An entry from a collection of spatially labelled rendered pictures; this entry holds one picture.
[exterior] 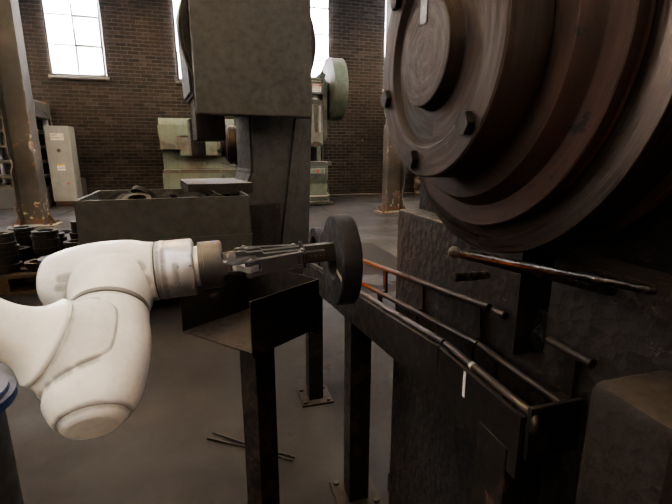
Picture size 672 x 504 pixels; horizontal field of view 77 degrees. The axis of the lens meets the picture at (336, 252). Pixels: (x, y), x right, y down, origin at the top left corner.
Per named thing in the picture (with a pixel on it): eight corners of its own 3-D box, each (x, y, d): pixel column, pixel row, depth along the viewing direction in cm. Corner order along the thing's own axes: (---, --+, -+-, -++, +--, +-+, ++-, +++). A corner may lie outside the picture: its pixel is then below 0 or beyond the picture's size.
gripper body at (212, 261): (201, 281, 71) (256, 274, 73) (200, 297, 63) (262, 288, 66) (195, 237, 69) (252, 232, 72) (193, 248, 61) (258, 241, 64)
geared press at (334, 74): (323, 195, 1067) (322, 72, 1002) (348, 205, 865) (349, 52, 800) (277, 196, 1037) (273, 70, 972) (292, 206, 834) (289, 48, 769)
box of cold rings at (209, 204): (239, 271, 371) (235, 180, 354) (255, 301, 295) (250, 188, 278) (108, 283, 337) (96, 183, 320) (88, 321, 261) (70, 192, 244)
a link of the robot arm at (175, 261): (160, 308, 62) (202, 302, 63) (150, 247, 59) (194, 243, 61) (166, 289, 70) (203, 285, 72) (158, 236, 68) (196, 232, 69)
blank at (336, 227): (336, 277, 83) (319, 278, 82) (341, 201, 77) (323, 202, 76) (359, 322, 70) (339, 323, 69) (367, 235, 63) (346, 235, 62)
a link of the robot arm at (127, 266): (165, 272, 72) (163, 333, 63) (62, 284, 68) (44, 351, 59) (152, 221, 65) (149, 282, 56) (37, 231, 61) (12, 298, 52)
